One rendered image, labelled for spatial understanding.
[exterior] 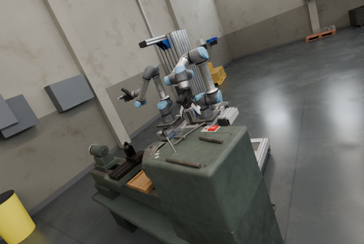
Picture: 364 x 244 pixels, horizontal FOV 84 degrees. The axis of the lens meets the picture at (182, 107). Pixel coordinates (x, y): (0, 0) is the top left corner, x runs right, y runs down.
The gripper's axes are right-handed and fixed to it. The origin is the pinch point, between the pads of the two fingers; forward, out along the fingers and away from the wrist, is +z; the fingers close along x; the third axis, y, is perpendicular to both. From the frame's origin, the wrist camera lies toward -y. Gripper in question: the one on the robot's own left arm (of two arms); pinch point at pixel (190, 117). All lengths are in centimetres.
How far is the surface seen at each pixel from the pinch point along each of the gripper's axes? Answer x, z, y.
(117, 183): 97, 48, -1
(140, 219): 85, 87, 5
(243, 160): -28.8, 32.5, 0.0
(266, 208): -29, 74, 19
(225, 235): -16, 67, -21
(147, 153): 42.8, 21.1, -5.5
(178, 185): 5.4, 36.8, -24.0
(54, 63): 391, -165, 128
